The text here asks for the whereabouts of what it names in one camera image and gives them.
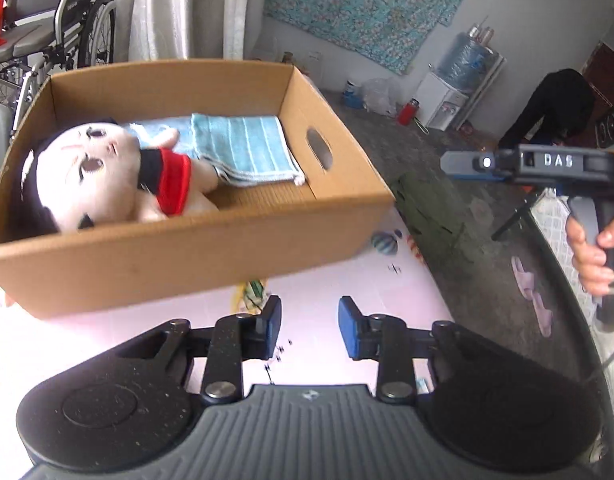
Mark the white folded board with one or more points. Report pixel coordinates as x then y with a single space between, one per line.
489 85

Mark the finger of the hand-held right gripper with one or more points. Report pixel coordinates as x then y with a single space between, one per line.
459 164

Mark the person's right hand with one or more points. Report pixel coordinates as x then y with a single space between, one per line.
589 265

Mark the pack of blue face masks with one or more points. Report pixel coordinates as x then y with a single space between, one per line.
147 130

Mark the brown cardboard box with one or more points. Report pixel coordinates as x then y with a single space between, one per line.
187 255

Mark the green floor mat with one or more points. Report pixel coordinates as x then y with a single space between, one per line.
427 205

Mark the pink printed tablecloth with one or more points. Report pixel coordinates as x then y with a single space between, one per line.
137 320

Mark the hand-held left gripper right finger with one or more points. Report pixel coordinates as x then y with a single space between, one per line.
348 325

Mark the plush doll with red band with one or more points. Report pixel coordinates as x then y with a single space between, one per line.
97 180

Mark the light blue checked towel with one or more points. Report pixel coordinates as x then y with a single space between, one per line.
247 145

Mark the pink slipper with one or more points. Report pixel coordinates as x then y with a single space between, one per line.
543 315
524 277

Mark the blue water jug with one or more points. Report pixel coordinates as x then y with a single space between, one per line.
464 62

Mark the clear plastic bag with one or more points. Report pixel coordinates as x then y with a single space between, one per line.
382 95

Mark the white curtain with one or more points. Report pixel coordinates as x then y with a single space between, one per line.
187 10

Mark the teal floral wall cloth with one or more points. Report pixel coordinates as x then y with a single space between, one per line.
367 5

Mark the red thermos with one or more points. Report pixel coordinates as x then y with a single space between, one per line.
408 112

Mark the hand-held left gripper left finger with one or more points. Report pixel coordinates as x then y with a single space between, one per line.
273 320

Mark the black folding wheelchair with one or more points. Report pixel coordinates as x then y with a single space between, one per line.
74 5

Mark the small blue container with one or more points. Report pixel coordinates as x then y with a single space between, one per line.
352 95

